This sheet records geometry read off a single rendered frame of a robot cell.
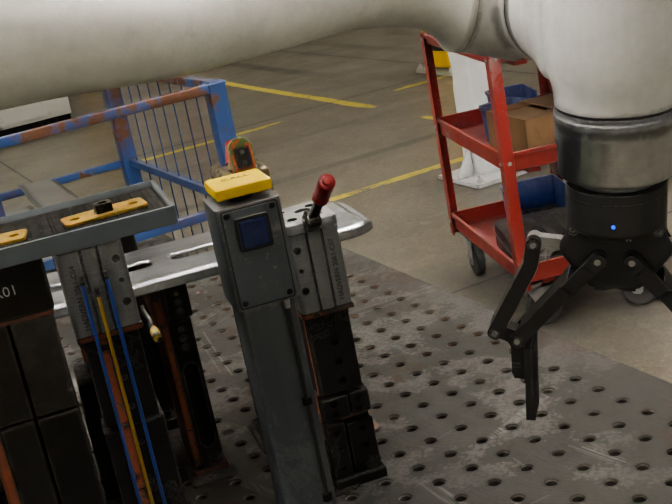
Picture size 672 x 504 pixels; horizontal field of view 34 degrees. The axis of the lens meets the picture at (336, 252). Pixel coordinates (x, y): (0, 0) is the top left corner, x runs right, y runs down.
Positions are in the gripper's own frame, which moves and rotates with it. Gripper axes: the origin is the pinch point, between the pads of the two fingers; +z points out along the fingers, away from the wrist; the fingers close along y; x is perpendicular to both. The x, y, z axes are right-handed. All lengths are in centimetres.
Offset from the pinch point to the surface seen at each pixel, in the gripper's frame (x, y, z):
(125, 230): -6.9, 45.8, -11.9
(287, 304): -17.0, 34.3, 0.8
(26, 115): -688, 503, 193
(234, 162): -62, 57, 2
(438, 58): -727, 166, 166
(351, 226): -49, 36, 6
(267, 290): -16.2, 36.0, -1.1
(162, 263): -41, 61, 8
